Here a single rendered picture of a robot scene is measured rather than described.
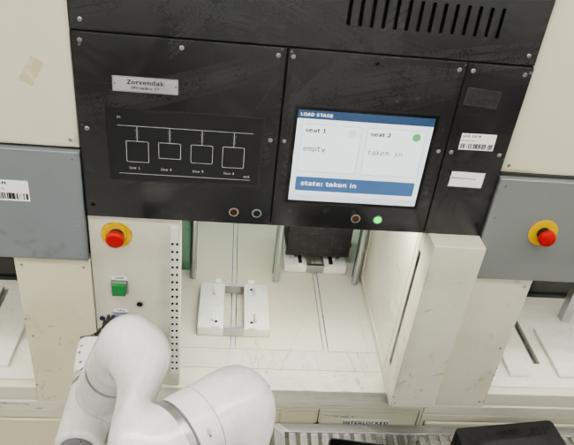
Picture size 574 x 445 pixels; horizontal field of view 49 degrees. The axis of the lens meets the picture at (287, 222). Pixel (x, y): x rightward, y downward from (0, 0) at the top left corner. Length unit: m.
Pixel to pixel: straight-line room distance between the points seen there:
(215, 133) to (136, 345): 0.56
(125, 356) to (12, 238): 0.68
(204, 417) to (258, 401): 0.08
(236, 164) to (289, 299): 0.80
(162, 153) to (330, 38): 0.41
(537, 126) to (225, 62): 0.66
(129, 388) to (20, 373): 1.05
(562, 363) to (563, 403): 0.12
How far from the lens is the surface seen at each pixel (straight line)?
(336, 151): 1.32
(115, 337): 0.90
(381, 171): 1.36
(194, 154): 1.31
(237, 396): 0.84
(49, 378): 1.79
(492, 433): 1.83
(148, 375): 0.85
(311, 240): 2.07
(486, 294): 1.64
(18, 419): 1.93
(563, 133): 1.46
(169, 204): 1.38
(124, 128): 1.31
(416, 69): 1.28
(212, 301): 1.95
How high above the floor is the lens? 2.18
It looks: 33 degrees down
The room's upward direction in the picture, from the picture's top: 7 degrees clockwise
